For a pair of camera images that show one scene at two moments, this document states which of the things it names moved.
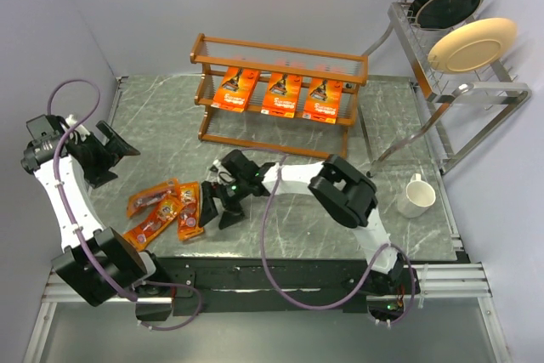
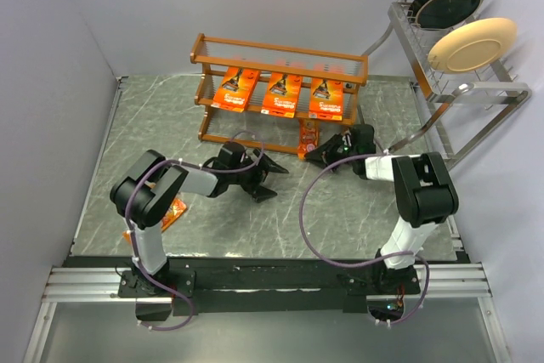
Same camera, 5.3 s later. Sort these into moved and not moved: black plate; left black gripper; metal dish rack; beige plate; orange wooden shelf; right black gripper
Moved: left black gripper; right black gripper
Not moved: orange wooden shelf; black plate; metal dish rack; beige plate
